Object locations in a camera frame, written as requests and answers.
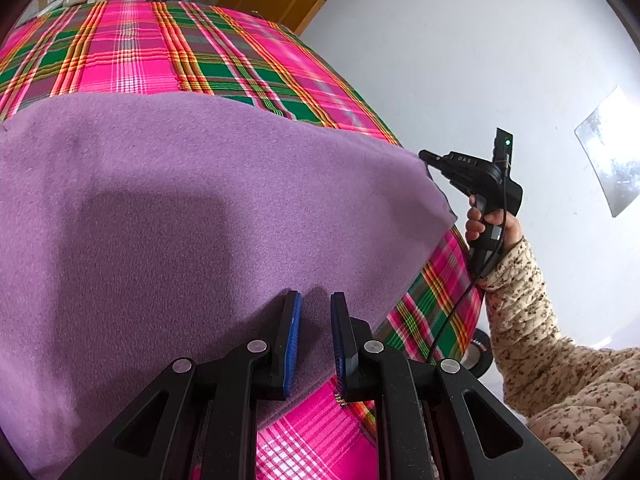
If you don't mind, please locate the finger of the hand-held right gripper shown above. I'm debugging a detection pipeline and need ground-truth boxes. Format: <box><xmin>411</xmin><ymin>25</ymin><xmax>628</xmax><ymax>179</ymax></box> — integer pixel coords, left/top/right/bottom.
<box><xmin>419</xmin><ymin>149</ymin><xmax>447</xmax><ymax>173</ymax></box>

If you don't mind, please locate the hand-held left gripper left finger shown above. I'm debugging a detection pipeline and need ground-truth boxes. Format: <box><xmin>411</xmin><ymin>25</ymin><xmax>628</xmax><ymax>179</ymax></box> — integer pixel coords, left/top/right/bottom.
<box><xmin>57</xmin><ymin>290</ymin><xmax>303</xmax><ymax>480</ymax></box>

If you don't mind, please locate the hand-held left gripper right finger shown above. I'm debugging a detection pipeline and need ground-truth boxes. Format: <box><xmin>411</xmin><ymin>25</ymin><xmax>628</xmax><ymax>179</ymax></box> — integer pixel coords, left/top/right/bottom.
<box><xmin>330</xmin><ymin>291</ymin><xmax>576</xmax><ymax>480</ymax></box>

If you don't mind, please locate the purple fleece cloth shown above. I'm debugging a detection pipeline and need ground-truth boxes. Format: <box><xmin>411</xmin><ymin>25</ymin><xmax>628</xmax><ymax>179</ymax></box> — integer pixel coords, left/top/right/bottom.
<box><xmin>0</xmin><ymin>91</ymin><xmax>458</xmax><ymax>476</ymax></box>

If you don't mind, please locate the person's right forearm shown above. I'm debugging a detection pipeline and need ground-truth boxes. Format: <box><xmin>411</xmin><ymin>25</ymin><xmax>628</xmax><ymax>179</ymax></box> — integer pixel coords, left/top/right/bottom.
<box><xmin>474</xmin><ymin>235</ymin><xmax>640</xmax><ymax>480</ymax></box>

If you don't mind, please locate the person's right hand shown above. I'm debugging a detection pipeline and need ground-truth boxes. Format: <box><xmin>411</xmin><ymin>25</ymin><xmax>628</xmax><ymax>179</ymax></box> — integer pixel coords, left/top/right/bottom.
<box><xmin>465</xmin><ymin>205</ymin><xmax>524</xmax><ymax>261</ymax></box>

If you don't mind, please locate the black tape roll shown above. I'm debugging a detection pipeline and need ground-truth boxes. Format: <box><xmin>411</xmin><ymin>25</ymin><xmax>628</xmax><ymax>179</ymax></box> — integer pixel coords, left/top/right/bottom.
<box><xmin>460</xmin><ymin>329</ymin><xmax>493</xmax><ymax>378</ymax></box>

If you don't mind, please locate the pink green plaid bed sheet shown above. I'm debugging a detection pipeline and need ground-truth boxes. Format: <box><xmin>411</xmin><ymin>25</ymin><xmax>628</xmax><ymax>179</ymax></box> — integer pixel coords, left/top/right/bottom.
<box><xmin>0</xmin><ymin>0</ymin><xmax>483</xmax><ymax>480</ymax></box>

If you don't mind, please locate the silver foil wall sheet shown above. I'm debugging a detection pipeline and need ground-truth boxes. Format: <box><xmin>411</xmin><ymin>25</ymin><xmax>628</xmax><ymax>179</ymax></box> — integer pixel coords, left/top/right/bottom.
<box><xmin>575</xmin><ymin>86</ymin><xmax>640</xmax><ymax>218</ymax></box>

